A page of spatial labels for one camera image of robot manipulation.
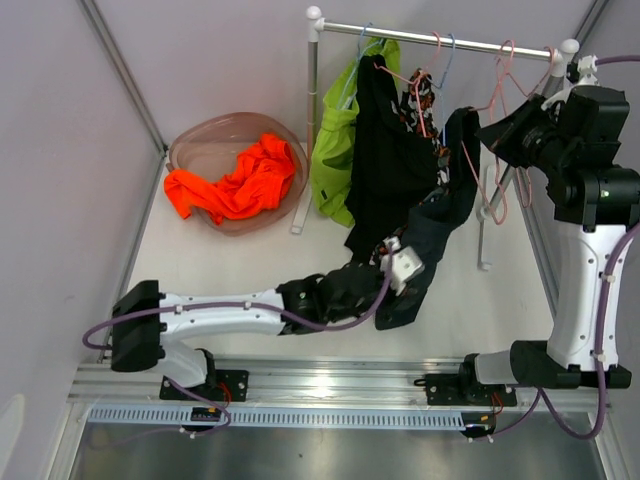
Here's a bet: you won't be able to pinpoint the light blue hanger left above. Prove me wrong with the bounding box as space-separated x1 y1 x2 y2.
338 22 386 110

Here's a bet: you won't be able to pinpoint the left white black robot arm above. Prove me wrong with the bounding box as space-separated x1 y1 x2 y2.
111 254 425 400

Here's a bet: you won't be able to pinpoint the aluminium extrusion rail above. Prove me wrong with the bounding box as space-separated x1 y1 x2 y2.
66 355 612 414

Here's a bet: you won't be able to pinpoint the black shorts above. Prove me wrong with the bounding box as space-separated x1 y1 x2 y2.
345 55 437 263

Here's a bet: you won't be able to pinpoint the lime green shorts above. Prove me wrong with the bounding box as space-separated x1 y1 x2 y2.
310 38 401 228

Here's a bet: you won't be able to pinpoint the orange shorts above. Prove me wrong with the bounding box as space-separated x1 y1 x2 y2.
164 133 296 226

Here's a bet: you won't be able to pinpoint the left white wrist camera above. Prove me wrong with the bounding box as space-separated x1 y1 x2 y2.
380 236 424 296

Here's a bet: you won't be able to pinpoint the camouflage patterned shorts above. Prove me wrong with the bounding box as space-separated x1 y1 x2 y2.
397 82 448 203

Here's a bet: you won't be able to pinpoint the white metal clothes rack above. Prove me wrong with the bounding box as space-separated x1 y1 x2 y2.
289 5 581 272

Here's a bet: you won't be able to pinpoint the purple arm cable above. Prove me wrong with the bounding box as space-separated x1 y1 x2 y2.
82 252 396 436
492 54 640 441

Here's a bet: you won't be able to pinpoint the pink hanger of orange shorts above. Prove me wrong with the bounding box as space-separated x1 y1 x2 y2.
486 46 555 226

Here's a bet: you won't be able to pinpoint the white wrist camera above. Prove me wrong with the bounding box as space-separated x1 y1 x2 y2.
380 236 424 296
541 55 601 112

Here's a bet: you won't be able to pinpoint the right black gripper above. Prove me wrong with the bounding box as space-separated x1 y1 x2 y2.
477 94 576 178

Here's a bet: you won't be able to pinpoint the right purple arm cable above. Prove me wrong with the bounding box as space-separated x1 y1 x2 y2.
492 54 640 441

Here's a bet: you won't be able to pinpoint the translucent pink plastic basket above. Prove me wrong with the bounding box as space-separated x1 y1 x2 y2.
163 112 310 236

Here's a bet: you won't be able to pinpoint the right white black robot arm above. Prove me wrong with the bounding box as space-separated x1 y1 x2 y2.
456 85 639 404

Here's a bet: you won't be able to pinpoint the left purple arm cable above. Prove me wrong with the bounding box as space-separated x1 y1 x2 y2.
82 252 396 436

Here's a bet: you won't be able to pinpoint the grey slotted cable duct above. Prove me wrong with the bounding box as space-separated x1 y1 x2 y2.
87 404 465 431

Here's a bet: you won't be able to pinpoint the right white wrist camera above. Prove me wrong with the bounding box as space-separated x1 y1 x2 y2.
541 55 601 112

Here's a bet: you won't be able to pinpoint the dark navy shorts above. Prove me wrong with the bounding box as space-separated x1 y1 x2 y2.
374 108 481 331

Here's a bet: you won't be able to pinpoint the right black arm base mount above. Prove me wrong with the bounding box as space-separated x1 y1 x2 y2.
413 354 517 407

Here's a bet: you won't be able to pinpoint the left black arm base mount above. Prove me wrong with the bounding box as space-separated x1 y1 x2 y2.
159 369 250 403

